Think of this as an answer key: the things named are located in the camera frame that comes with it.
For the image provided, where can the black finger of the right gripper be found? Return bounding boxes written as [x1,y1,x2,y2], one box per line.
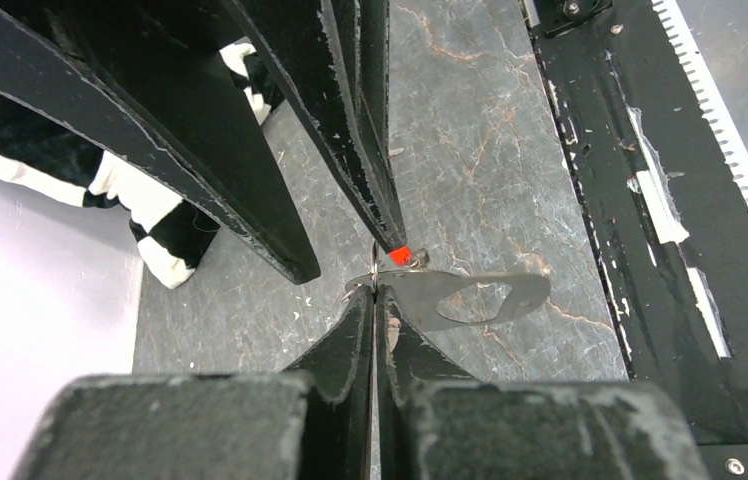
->
[0,1,321,285]
[223,1,408,253]

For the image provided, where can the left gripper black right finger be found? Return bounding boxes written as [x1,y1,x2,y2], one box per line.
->
[375,286,476,479]

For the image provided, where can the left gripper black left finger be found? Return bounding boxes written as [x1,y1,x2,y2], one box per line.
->
[286,286,374,479]

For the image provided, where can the red capped key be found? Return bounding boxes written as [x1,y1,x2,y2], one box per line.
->
[389,246,430,270]

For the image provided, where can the black white checkered blanket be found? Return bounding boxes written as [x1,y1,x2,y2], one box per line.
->
[0,39,286,291]

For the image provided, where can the white toothed cable duct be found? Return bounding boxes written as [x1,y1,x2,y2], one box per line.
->
[652,1,748,207]

